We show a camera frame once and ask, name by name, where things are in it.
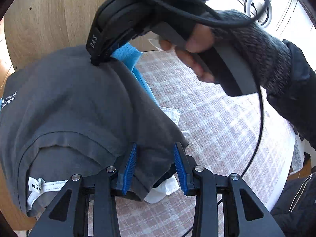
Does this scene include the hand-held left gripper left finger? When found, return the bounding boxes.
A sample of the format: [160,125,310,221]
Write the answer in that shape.
[28,143,138,237]

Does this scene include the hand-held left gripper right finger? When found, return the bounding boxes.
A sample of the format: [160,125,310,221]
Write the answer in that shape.
[173,142,285,237]

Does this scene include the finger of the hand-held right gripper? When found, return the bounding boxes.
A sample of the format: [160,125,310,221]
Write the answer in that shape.
[86,28,129,67]

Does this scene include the grey daisy print t-shirt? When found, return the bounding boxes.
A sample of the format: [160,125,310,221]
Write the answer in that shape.
[0,45,190,218]

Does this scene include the person's right forearm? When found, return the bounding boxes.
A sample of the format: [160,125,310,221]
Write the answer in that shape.
[267,39,316,151]

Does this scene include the person's right hand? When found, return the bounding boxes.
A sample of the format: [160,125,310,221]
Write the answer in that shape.
[158,9,293,97]

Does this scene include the light wooden board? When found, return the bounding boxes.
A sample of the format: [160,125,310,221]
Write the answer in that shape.
[0,0,162,71]

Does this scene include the blue cloth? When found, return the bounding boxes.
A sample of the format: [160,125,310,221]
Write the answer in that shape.
[112,42,159,105]

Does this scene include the pink plaid table cloth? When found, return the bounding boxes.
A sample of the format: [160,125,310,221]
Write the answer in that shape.
[115,51,301,237]

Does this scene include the black zip jacket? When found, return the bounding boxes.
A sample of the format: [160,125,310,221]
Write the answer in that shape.
[270,170,316,237]

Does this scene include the black cable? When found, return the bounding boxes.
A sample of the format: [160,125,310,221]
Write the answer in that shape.
[116,0,272,237]

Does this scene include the white ring light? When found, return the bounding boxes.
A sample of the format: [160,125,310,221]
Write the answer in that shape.
[244,0,274,27]

